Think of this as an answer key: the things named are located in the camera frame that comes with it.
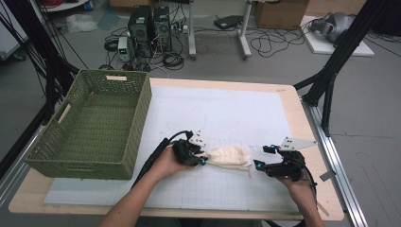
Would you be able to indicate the cardboard box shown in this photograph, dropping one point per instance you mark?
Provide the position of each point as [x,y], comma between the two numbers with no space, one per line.
[280,14]

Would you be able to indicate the grey tape strip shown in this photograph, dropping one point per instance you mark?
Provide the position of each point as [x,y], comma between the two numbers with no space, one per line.
[327,175]

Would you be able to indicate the small white power supply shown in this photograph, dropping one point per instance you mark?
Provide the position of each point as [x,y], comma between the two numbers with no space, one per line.
[123,48]

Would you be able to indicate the person's right hand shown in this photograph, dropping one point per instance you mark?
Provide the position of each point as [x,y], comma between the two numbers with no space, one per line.
[296,189]

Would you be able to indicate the black metal frame stand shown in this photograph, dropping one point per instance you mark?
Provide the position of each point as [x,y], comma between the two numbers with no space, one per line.
[47,56]
[340,53]

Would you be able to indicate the grey headset device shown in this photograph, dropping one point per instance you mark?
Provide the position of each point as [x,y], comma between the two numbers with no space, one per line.
[334,25]

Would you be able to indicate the flat black floor device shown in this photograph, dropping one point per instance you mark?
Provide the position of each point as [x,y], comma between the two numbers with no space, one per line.
[227,22]

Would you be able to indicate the person's left hand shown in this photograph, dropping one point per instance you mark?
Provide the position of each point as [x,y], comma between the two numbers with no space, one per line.
[167,164]

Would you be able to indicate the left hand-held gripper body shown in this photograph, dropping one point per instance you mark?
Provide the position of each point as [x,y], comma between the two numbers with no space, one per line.
[184,153]

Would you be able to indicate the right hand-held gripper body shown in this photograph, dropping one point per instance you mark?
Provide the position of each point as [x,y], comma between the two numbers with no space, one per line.
[290,165]

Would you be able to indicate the aluminium rail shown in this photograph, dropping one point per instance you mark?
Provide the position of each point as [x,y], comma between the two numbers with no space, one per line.
[337,164]
[15,170]

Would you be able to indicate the clear plastic bag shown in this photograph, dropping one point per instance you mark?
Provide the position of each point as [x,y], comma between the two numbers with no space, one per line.
[81,22]

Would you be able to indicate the white desk leg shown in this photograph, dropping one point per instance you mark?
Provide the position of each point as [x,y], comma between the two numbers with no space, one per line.
[191,31]
[244,31]

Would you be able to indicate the white grid mat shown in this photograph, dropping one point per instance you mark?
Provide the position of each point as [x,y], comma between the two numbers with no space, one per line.
[220,110]

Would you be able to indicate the green woven basket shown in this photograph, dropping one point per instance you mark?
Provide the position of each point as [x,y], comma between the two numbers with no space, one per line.
[94,126]

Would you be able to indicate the cream printed cloth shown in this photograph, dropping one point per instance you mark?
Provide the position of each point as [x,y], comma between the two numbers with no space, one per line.
[228,157]

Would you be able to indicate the white floor board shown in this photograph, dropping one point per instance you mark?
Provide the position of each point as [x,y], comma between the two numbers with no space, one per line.
[318,44]

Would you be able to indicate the black computer tower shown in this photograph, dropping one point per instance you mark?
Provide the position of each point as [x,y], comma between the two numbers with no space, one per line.
[140,28]
[162,26]

